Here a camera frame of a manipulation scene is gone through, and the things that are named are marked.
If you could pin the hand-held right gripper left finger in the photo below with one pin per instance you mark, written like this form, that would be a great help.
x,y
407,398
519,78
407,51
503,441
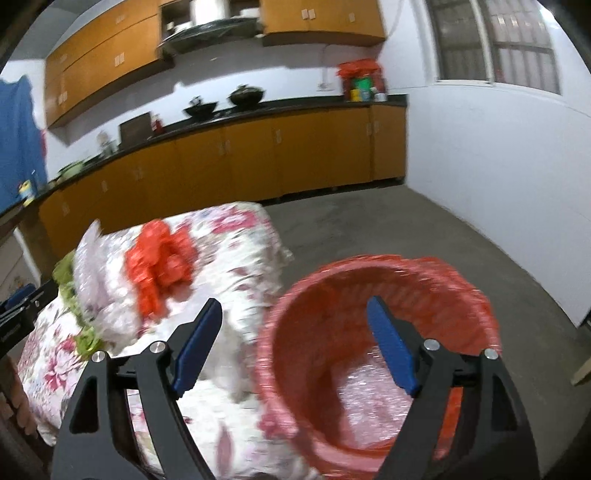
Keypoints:
x,y
196,350

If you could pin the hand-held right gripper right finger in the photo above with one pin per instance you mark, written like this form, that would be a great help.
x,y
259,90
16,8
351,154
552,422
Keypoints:
x,y
392,346

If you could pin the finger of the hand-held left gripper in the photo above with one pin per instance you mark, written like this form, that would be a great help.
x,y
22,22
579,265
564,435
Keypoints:
x,y
23,293

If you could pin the green plastic bag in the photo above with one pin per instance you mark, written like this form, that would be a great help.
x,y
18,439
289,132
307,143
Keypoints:
x,y
64,279

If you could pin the white plastic bag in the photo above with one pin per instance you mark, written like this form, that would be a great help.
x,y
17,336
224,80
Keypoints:
x,y
106,286

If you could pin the red plastic bag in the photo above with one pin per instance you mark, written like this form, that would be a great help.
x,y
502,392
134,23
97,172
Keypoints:
x,y
157,267

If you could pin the red woven basket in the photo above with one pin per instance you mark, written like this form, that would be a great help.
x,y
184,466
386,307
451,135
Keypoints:
x,y
300,323

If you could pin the person's left hand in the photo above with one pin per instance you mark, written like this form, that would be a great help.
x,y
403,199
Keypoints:
x,y
18,401

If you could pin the clear plastic bag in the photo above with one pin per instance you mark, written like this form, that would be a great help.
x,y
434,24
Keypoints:
x,y
364,401

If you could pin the floral tablecloth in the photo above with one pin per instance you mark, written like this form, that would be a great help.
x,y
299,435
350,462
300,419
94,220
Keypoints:
x,y
231,263

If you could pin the yellow and blue container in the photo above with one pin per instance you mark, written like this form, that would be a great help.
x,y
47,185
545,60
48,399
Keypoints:
x,y
26,191

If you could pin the green pot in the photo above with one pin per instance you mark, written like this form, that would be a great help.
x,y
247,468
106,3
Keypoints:
x,y
71,170

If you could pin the blue cloth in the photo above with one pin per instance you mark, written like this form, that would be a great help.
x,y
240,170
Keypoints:
x,y
18,147

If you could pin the glass jar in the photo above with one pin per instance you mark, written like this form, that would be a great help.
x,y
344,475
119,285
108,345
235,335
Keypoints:
x,y
106,144

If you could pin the wooden piece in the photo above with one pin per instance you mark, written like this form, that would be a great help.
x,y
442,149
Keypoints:
x,y
582,371

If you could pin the brown board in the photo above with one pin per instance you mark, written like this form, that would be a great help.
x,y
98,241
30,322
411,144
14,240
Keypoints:
x,y
135,129

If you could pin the orange lower kitchen cabinets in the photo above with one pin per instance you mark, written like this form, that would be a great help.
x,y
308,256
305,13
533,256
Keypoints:
x,y
300,152

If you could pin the red bottle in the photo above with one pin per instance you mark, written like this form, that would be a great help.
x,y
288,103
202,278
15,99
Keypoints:
x,y
158,125

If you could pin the black wok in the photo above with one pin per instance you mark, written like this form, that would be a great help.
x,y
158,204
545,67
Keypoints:
x,y
247,97
201,110

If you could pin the long orange upper cabinet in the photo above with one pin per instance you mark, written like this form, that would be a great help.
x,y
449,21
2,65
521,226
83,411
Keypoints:
x,y
101,60

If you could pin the black kitchen countertop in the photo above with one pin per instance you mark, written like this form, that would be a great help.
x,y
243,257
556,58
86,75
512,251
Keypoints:
x,y
277,107

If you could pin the green container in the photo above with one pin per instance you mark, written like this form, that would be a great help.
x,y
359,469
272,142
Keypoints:
x,y
362,84

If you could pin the window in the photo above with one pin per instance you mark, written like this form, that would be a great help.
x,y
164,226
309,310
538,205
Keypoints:
x,y
521,50

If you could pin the range hood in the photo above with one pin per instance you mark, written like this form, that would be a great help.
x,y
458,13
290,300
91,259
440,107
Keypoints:
x,y
207,27

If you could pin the short orange upper cabinet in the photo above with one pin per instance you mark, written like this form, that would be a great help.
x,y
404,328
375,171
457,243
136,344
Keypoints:
x,y
323,18

